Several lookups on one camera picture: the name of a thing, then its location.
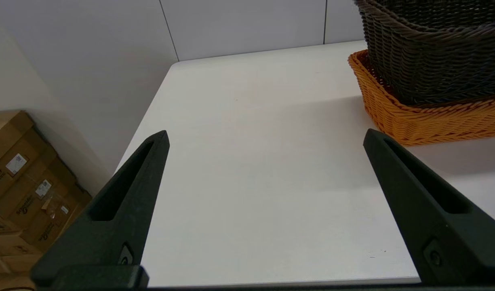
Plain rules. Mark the cardboard box with white label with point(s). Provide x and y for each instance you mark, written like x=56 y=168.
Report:
x=33 y=198
x=57 y=226
x=13 y=145

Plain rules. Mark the orange wicker basket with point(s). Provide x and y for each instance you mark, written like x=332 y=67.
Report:
x=433 y=125

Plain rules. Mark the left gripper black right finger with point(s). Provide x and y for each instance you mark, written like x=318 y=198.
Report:
x=433 y=226

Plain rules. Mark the dark brown wicker basket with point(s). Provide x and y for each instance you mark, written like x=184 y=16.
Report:
x=433 y=52

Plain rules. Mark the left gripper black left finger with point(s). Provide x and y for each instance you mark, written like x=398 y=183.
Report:
x=110 y=218

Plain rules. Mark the plain low cardboard box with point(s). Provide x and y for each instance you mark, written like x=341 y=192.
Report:
x=9 y=250

